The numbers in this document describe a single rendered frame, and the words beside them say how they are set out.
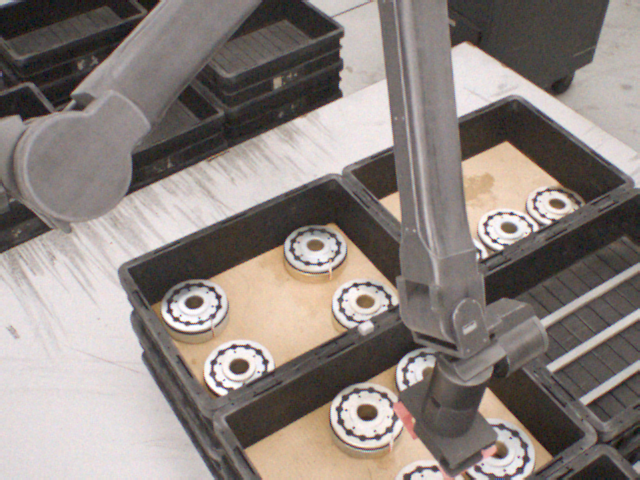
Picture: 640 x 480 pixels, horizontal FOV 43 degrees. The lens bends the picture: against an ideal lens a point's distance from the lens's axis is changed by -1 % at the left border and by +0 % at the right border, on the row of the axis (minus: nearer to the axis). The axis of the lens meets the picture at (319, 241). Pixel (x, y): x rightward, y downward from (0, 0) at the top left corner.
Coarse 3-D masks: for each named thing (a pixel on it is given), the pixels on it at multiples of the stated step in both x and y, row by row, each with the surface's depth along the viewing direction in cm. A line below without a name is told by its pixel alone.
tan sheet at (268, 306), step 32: (352, 256) 137; (224, 288) 132; (256, 288) 132; (288, 288) 132; (320, 288) 132; (160, 320) 128; (256, 320) 128; (288, 320) 128; (320, 320) 128; (192, 352) 124; (288, 352) 124
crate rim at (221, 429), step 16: (400, 320) 115; (368, 336) 113; (336, 352) 112; (304, 368) 110; (528, 368) 110; (272, 384) 108; (288, 384) 108; (544, 384) 108; (240, 400) 106; (256, 400) 106; (560, 400) 106; (224, 416) 105; (576, 416) 105; (224, 432) 103; (592, 432) 103; (240, 448) 101; (576, 448) 102; (240, 464) 100; (544, 464) 100; (560, 464) 100
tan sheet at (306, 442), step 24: (384, 384) 120; (480, 408) 117; (504, 408) 117; (288, 432) 114; (312, 432) 114; (528, 432) 114; (264, 456) 112; (288, 456) 112; (312, 456) 112; (336, 456) 112; (384, 456) 112; (408, 456) 112
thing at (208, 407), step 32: (288, 192) 133; (352, 192) 133; (224, 224) 128; (384, 224) 128; (160, 256) 124; (128, 288) 119; (384, 320) 115; (320, 352) 111; (192, 384) 108; (256, 384) 108
